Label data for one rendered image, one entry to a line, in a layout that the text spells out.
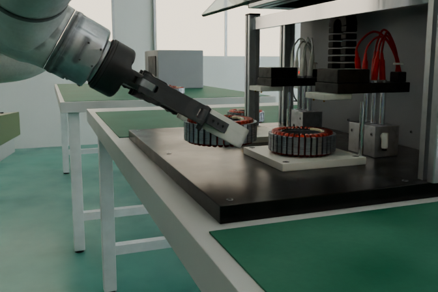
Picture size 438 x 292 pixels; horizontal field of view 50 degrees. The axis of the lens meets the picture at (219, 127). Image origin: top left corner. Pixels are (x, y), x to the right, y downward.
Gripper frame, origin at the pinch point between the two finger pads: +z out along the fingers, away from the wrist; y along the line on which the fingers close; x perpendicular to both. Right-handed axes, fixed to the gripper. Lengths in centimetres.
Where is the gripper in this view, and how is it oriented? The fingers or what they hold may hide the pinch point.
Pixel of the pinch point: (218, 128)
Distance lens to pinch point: 71.6
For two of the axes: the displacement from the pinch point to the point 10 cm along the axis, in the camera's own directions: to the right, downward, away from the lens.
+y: 3.5, 1.3, -9.3
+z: 8.1, 4.5, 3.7
